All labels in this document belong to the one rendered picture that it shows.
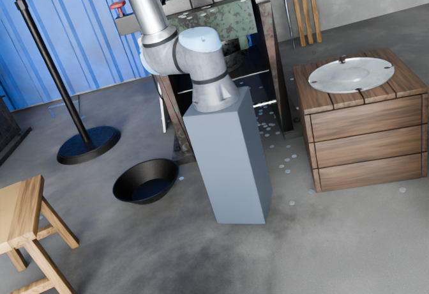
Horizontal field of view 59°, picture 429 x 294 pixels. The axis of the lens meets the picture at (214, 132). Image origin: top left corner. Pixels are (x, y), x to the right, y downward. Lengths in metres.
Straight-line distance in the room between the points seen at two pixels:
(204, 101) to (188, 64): 0.12
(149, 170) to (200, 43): 0.86
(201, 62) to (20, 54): 2.38
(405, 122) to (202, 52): 0.69
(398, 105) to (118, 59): 2.32
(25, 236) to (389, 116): 1.16
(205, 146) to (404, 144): 0.66
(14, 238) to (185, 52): 0.71
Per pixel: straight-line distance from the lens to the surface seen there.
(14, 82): 3.50
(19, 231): 1.26
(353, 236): 1.31
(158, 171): 1.80
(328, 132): 1.33
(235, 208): 1.36
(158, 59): 1.20
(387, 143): 1.40
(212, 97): 1.16
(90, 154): 2.21
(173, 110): 1.71
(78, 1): 3.14
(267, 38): 1.63
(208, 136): 1.20
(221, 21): 1.65
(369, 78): 1.43
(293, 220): 1.38
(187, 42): 1.12
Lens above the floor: 0.94
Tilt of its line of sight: 28 degrees down
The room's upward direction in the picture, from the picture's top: 16 degrees counter-clockwise
